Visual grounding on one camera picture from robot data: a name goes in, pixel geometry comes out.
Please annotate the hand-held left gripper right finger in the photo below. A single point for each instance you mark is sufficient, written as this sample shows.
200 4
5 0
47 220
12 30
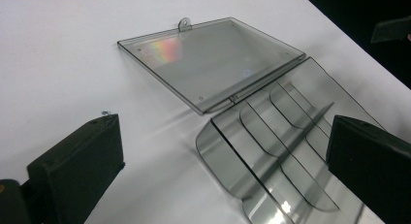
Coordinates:
371 162

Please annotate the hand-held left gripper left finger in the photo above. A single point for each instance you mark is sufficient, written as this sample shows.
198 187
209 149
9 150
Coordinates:
77 166

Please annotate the transparent grey plastic box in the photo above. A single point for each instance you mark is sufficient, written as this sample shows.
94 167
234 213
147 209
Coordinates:
210 59

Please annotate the small blue sticker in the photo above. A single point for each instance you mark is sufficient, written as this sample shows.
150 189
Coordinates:
247 72

